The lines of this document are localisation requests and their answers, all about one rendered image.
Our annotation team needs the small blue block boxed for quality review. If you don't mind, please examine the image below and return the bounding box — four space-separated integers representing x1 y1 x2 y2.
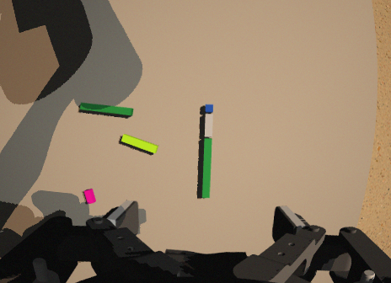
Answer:
206 104 213 113

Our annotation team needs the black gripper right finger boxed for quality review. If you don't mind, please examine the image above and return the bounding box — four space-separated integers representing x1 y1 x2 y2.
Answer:
233 206 391 283

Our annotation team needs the magenta rectangular block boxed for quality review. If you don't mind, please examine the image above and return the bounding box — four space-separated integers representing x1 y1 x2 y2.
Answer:
84 189 96 204

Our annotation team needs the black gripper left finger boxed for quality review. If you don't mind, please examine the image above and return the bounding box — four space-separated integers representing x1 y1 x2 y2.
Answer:
0 200 180 283

